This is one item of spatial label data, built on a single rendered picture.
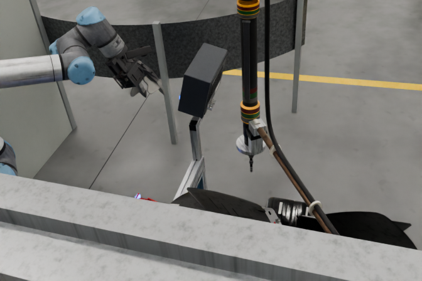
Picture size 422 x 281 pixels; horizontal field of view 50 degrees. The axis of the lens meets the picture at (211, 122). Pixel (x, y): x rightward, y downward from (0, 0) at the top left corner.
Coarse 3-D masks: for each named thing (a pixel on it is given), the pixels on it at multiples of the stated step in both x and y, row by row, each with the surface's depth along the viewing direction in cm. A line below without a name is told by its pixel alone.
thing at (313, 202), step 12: (264, 0) 77; (264, 12) 79; (264, 24) 80; (264, 36) 81; (264, 48) 83; (264, 60) 84; (264, 72) 86; (264, 84) 88; (276, 144) 91; (288, 168) 87; (300, 180) 84; (312, 204) 79; (324, 216) 77
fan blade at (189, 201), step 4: (188, 192) 143; (180, 196) 140; (184, 196) 139; (188, 196) 139; (192, 196) 138; (176, 200) 137; (180, 200) 137; (184, 200) 136; (188, 200) 136; (192, 200) 135; (180, 204) 134; (184, 204) 134; (188, 204) 133; (192, 204) 133; (196, 204) 132; (196, 208) 131; (200, 208) 130
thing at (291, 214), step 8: (272, 200) 121; (280, 200) 120; (288, 200) 119; (272, 208) 121; (288, 208) 118; (296, 208) 118; (304, 208) 119; (280, 216) 118; (288, 216) 118; (296, 216) 118; (288, 224) 117; (296, 224) 117
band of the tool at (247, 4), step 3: (237, 0) 87; (240, 0) 88; (255, 0) 88; (258, 0) 86; (237, 3) 86; (240, 3) 88; (243, 3) 89; (246, 3) 89; (249, 3) 89; (252, 3) 88; (255, 3) 88; (258, 3) 85; (243, 6) 85; (246, 6) 85; (249, 6) 85; (252, 6) 85; (240, 9) 86; (255, 9) 85; (237, 12) 87; (258, 12) 86; (246, 15) 86; (243, 18) 87; (252, 18) 87
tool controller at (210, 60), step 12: (204, 48) 189; (216, 48) 191; (204, 60) 183; (216, 60) 184; (192, 72) 175; (204, 72) 177; (216, 72) 179; (192, 84) 175; (204, 84) 174; (216, 84) 187; (180, 96) 181; (192, 96) 179; (204, 96) 177; (180, 108) 185; (192, 108) 183; (204, 108) 181
